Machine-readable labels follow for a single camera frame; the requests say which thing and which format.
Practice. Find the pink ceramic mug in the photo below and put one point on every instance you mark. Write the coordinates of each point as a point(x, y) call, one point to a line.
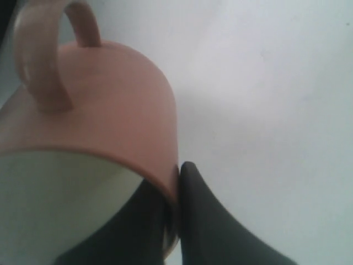
point(89, 122)

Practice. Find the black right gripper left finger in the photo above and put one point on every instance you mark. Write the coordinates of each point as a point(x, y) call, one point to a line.
point(133, 236)

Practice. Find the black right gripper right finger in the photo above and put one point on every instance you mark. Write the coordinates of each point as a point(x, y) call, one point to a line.
point(210, 234)

